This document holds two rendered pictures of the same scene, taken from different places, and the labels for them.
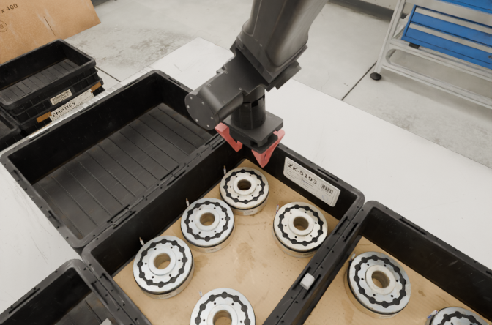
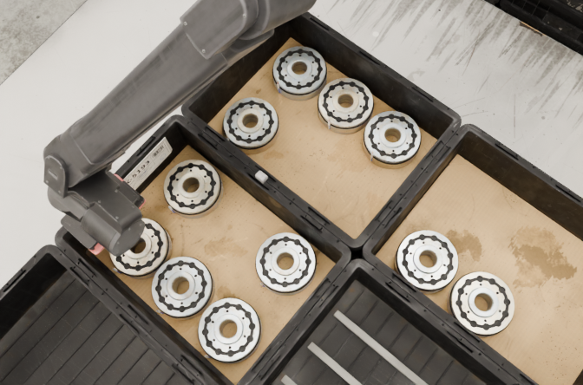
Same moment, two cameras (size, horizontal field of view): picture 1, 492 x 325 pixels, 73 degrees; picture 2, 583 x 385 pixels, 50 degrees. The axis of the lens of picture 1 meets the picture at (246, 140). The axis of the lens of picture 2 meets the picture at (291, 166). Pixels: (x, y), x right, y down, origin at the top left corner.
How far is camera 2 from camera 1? 0.54 m
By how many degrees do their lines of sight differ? 44
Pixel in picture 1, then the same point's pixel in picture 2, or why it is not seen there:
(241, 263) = (227, 250)
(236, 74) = (99, 192)
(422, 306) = (269, 93)
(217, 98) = (130, 212)
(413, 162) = (90, 57)
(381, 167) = (94, 95)
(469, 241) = not seen: hidden behind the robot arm
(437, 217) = not seen: hidden behind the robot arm
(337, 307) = (270, 163)
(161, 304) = (267, 329)
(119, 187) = not seen: outside the picture
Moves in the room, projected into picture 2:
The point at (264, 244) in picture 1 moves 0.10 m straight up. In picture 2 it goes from (206, 226) to (196, 211)
